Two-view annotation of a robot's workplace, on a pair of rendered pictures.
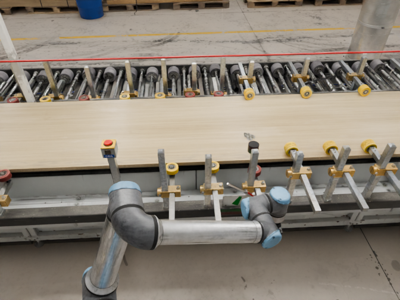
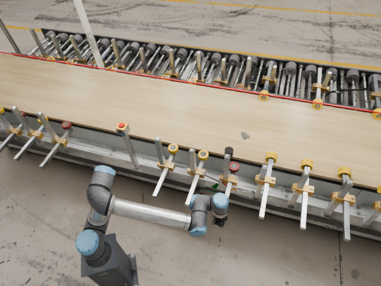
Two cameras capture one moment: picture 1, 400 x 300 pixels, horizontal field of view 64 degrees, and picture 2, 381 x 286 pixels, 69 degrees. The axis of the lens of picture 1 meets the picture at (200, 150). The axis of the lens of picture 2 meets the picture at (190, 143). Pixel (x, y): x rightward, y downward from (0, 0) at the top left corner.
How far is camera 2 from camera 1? 0.68 m
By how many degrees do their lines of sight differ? 19
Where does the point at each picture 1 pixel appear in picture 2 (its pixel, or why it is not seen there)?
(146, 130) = (168, 111)
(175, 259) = (176, 208)
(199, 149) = (199, 138)
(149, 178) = not seen: hidden behind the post
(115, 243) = not seen: hidden behind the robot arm
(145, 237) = (100, 208)
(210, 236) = (147, 218)
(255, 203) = (198, 201)
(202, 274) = not seen: hidden behind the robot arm
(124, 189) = (100, 172)
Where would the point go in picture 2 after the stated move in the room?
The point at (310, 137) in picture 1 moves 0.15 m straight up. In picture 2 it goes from (297, 149) to (302, 136)
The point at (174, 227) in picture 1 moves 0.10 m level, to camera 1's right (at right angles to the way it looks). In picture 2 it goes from (122, 206) to (139, 212)
